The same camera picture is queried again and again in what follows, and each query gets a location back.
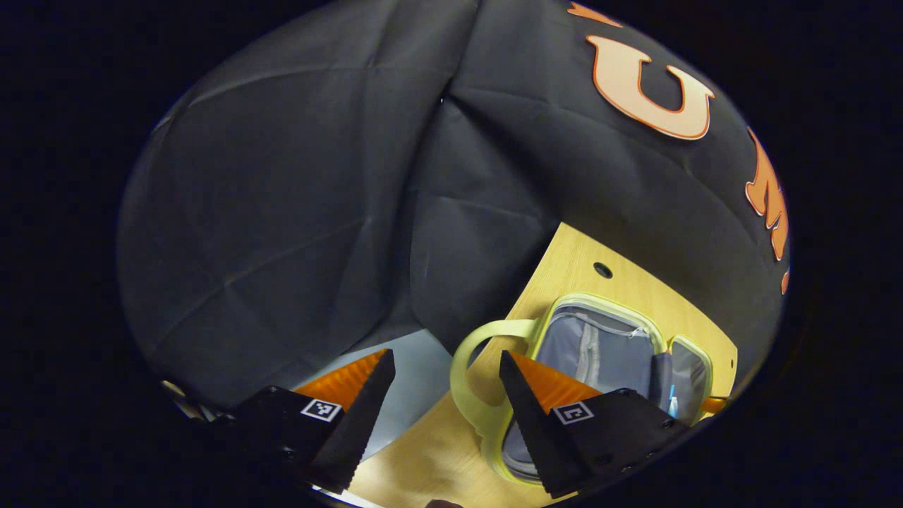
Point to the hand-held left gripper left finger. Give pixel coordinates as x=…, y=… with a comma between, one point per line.
x=367, y=416

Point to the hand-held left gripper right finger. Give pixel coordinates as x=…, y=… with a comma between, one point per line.
x=529, y=423

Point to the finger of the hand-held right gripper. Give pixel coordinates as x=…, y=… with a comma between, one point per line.
x=714, y=405

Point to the blue skin care tube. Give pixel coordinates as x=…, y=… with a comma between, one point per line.
x=673, y=403

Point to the pale yellow suitcase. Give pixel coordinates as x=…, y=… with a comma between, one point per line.
x=600, y=346

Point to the black backdrop cloth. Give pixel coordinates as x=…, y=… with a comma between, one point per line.
x=317, y=176

